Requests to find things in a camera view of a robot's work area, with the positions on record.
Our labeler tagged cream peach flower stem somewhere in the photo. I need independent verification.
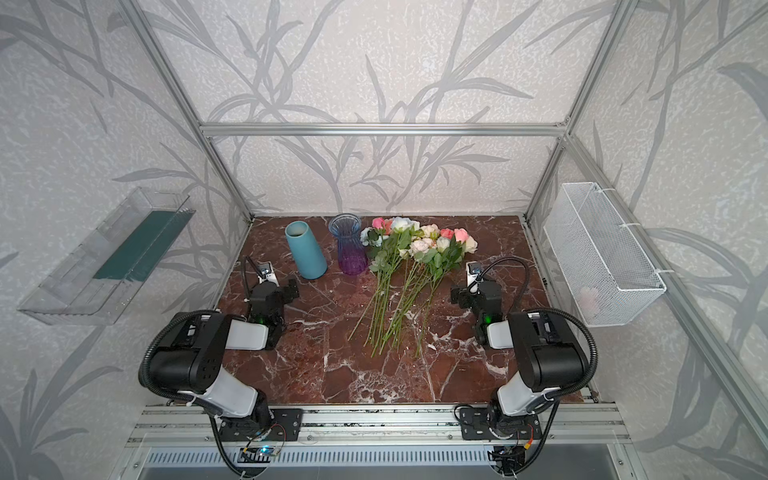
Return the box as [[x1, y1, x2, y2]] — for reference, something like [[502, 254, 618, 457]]
[[388, 222, 445, 348]]

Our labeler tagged pink rose stem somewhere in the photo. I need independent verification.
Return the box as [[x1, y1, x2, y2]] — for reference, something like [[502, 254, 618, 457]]
[[357, 217, 401, 348]]

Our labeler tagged clear plastic wall tray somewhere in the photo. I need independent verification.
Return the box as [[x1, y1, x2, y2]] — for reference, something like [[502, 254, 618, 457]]
[[18, 187, 195, 326]]

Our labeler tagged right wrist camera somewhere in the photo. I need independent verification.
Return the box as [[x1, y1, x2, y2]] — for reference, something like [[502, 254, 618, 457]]
[[465, 262, 483, 291]]

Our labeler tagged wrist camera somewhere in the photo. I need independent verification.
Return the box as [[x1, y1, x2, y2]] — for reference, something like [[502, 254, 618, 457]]
[[465, 262, 483, 291], [256, 262, 279, 286]]

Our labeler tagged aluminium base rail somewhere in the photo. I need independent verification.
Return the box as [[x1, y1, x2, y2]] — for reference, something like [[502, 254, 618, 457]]
[[112, 403, 638, 479]]

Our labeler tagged white wire mesh basket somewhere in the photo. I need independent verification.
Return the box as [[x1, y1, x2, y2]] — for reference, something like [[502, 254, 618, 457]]
[[544, 182, 667, 327]]

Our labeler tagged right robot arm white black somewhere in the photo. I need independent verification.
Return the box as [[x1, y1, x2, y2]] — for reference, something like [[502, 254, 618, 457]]
[[450, 281, 598, 444]]

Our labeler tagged white rose stem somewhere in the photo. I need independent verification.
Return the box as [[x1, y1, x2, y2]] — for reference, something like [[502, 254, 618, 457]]
[[366, 217, 420, 355]]

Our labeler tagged teal ceramic vase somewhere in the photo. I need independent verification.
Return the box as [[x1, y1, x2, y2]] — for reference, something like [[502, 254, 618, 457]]
[[285, 221, 328, 280]]

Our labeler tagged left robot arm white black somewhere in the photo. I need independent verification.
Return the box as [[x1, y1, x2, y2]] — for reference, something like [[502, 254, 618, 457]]
[[138, 278, 303, 442]]

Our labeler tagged pink white rose bunch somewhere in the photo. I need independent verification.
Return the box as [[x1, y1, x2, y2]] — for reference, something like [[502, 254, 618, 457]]
[[417, 225, 478, 353]]

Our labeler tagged blue purple glass vase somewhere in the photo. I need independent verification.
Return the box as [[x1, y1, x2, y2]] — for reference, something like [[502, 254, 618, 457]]
[[328, 213, 368, 276]]

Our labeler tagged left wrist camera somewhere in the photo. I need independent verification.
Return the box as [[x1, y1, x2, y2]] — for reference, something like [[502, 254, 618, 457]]
[[256, 262, 279, 286]]

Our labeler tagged peach carnation stem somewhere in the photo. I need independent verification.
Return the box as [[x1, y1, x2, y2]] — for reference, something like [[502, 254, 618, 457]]
[[385, 238, 436, 349]]

